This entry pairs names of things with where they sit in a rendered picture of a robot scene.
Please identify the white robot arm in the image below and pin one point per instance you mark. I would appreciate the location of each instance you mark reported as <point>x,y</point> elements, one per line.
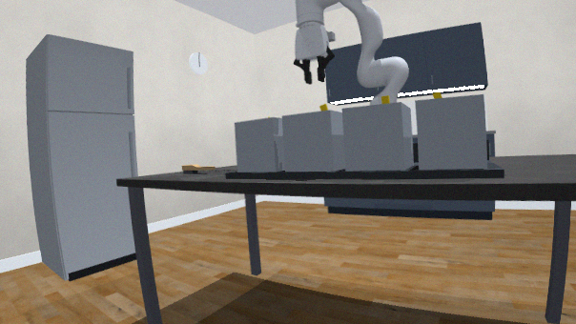
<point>390,72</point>

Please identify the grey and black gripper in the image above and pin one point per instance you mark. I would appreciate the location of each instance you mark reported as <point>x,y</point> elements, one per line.
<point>312,43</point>

